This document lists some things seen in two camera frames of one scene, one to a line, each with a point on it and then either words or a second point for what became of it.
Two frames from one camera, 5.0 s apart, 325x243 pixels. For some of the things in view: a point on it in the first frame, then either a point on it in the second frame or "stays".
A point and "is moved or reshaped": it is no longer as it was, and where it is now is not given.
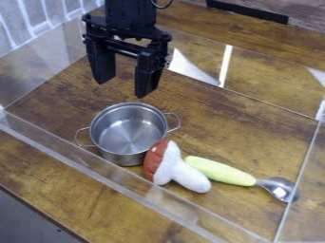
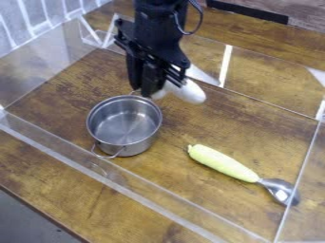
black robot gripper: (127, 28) → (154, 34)
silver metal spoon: (281, 188) stays
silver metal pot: (123, 129) is moved or reshaped
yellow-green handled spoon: (220, 172) → (222, 164)
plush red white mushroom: (163, 166) → (188, 93)
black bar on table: (248, 11) stays
